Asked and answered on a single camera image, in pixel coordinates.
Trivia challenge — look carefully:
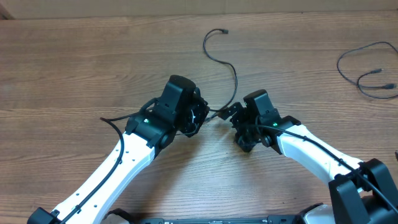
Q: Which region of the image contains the black USB cable bundle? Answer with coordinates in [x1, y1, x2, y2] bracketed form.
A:
[174, 28, 239, 138]

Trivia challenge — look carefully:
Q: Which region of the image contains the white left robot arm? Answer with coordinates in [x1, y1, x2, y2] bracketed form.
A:
[27, 75, 209, 224]

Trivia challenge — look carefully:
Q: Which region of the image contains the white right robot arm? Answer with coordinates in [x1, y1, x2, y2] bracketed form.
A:
[218, 90, 397, 224]

